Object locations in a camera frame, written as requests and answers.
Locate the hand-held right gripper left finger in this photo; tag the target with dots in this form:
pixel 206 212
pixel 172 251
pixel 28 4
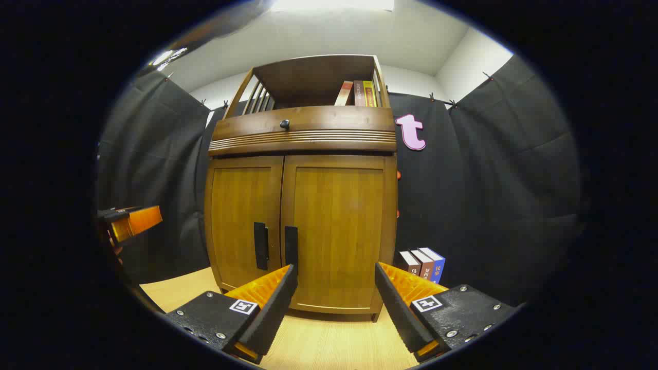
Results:
pixel 272 313

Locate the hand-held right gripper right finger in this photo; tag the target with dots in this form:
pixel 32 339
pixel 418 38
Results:
pixel 398 313

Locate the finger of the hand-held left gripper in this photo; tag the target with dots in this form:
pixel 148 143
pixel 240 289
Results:
pixel 144 218

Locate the wooden shoe cabinet door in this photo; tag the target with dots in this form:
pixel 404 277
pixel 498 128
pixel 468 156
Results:
pixel 236 205
pixel 339 226

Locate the wooden double-door shoe cabinet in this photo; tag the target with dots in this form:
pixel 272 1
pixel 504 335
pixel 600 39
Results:
pixel 313 77

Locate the wooden cabinet drawer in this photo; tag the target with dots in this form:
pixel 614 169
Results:
pixel 334 122

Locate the brown book with white top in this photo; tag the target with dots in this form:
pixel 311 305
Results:
pixel 409 262

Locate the dark brown book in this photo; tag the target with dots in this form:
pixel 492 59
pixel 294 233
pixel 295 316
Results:
pixel 424 264

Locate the blue book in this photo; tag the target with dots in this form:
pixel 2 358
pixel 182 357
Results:
pixel 436 266

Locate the black backdrop cloth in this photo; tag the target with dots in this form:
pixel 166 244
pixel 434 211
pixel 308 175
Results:
pixel 488 205

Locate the ceiling light panel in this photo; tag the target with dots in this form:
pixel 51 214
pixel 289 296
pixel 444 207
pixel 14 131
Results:
pixel 331 4
pixel 167 57

